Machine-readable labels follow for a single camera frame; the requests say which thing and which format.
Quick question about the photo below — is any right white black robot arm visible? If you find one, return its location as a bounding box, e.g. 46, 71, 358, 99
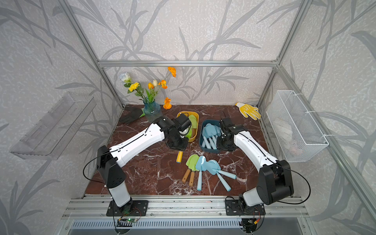
217, 117, 294, 208

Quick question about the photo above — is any dark teal storage box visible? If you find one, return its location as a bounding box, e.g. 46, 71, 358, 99
199, 119, 222, 153

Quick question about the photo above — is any yellow storage box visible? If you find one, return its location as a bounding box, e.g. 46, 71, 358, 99
177, 111, 199, 143

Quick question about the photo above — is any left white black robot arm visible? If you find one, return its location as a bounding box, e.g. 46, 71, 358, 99
97, 115, 192, 208

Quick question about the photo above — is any yellow white garden glove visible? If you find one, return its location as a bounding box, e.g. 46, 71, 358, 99
236, 102, 261, 120

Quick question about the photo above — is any black garden glove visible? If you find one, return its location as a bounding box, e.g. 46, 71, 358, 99
118, 106, 145, 124

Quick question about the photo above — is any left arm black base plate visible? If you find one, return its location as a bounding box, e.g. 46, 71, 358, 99
106, 200, 149, 217

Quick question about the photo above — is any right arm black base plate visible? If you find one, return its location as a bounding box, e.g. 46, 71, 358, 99
225, 195, 265, 216

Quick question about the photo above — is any glass vase with flowers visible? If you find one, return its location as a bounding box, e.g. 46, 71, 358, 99
118, 67, 177, 123

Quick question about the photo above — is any white wire mesh basket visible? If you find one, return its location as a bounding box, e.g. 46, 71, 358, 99
266, 90, 329, 162

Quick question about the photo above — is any aluminium front rail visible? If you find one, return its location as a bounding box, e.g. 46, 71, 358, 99
62, 194, 309, 219

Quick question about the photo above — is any clear plastic wall shelf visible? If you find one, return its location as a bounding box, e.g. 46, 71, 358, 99
10, 92, 97, 161

